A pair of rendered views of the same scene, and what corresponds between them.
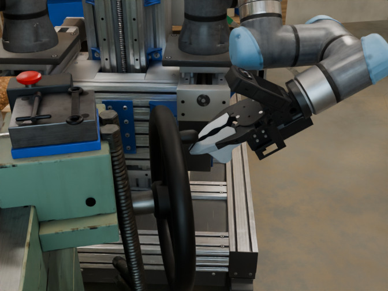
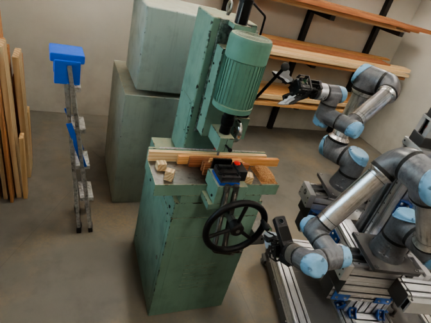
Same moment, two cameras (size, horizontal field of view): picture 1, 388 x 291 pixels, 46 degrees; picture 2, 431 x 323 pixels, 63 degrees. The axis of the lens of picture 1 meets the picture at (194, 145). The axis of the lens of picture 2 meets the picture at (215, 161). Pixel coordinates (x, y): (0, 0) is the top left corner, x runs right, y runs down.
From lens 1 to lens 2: 1.14 m
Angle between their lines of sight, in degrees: 63
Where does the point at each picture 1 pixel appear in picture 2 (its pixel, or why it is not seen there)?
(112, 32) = (370, 210)
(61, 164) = (213, 180)
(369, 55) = (306, 257)
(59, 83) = (239, 170)
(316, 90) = (288, 250)
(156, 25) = not seen: hidden behind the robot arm
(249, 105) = not seen: hidden behind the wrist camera
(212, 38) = (379, 246)
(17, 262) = (186, 183)
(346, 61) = (302, 251)
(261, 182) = not seen: outside the picture
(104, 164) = (216, 188)
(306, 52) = (315, 245)
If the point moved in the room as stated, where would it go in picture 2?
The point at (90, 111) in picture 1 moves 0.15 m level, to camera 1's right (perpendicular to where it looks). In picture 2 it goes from (226, 176) to (233, 199)
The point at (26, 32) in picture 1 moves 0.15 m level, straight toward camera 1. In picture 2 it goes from (337, 179) to (317, 181)
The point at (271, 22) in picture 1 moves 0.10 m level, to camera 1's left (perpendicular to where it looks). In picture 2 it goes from (317, 222) to (307, 205)
